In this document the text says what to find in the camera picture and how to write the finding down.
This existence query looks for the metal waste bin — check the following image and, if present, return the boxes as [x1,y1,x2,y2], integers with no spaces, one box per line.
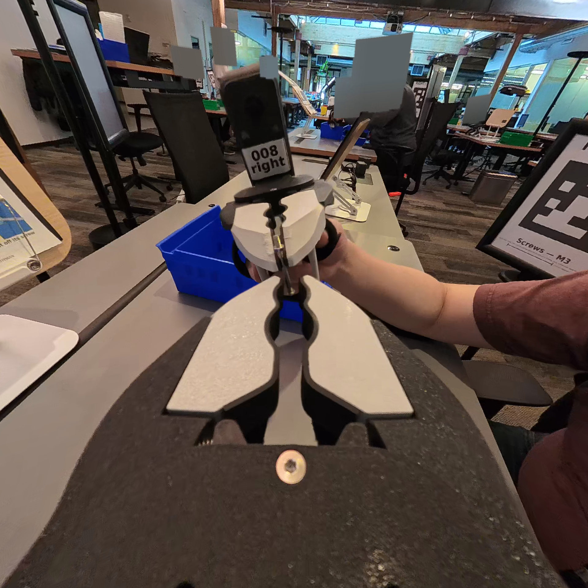
[469,170,517,206]

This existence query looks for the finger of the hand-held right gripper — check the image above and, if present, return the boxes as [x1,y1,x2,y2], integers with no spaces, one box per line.
[279,192,325,277]
[229,204,282,283]

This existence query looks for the blue plastic bin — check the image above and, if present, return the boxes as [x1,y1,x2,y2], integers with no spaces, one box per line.
[319,122,369,147]
[156,205,331,322]

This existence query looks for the printed instruction poster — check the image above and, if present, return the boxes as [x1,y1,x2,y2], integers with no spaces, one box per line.
[0,175,62,276]

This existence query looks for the black mesh office chair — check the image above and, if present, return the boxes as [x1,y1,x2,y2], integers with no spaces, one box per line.
[143,89,230,205]

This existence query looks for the tilted wooden document stand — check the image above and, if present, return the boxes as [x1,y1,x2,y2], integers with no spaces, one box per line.
[319,119,372,222]

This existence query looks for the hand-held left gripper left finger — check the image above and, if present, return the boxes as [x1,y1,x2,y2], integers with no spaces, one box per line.
[165,276,282,444]

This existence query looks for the person's right hand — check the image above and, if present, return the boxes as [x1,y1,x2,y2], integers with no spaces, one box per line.
[317,220,364,292]

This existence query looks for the person's dark trousers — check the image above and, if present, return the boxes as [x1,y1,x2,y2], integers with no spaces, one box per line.
[489,420,559,485]

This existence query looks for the instruction sheet on stand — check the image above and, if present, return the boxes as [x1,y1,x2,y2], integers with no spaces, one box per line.
[0,138,79,409]

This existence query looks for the black framed board stand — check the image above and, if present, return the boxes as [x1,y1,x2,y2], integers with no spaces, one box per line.
[18,0,154,251]

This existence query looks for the black floor lamp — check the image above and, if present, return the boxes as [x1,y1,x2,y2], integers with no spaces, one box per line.
[533,51,588,134]

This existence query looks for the small metal bolt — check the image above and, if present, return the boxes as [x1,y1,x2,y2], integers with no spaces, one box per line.
[271,227,296,295]

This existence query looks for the person's right forearm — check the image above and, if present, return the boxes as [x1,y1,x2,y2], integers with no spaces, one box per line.
[331,239,588,370]

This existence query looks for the black wheeled office chair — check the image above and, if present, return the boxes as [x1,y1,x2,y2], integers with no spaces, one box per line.
[106,131,174,203]

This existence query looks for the black office chair seat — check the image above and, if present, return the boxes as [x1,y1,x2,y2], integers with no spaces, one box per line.
[462,345,554,407]

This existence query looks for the black framed marker sign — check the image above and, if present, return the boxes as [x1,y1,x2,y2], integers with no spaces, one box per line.
[476,119,588,282]
[412,79,430,121]

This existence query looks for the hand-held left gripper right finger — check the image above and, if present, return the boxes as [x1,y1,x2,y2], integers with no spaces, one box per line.
[301,275,415,445]

